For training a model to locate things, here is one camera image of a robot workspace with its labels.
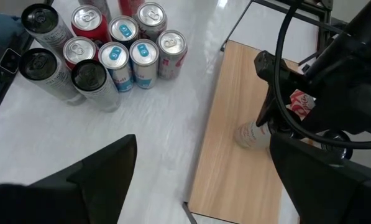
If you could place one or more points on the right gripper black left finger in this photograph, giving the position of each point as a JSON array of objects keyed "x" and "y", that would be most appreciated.
[{"x": 64, "y": 199}]

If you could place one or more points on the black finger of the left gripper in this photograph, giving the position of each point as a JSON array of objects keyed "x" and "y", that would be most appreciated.
[
  {"x": 272, "y": 109},
  {"x": 278, "y": 67}
]

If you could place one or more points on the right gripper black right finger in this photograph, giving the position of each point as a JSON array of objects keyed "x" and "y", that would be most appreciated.
[{"x": 334, "y": 199}]

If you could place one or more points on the silver Diet Coke can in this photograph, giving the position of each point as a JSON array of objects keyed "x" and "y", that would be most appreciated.
[
  {"x": 151, "y": 15},
  {"x": 171, "y": 42},
  {"x": 250, "y": 135}
]

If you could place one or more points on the Celsius can with black lid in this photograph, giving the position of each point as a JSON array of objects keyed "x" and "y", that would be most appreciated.
[
  {"x": 39, "y": 18},
  {"x": 336, "y": 137}
]

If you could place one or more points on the blue silver Red Bull can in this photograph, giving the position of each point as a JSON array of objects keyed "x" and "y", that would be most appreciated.
[
  {"x": 123, "y": 29},
  {"x": 113, "y": 55},
  {"x": 143, "y": 51}
]

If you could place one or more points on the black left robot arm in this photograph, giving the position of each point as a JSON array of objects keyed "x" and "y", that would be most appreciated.
[{"x": 353, "y": 28}]

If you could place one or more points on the wooden shelf board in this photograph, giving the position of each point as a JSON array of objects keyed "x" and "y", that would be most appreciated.
[{"x": 235, "y": 171}]

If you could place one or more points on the Celsius Peach Vibe can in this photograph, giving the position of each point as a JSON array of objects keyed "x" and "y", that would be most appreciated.
[{"x": 37, "y": 63}]

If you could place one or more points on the red Fanta strawberry can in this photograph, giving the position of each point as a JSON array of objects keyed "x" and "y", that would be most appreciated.
[
  {"x": 130, "y": 6},
  {"x": 87, "y": 18},
  {"x": 79, "y": 49}
]

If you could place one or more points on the black table-level camera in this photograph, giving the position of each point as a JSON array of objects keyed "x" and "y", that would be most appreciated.
[{"x": 9, "y": 60}]

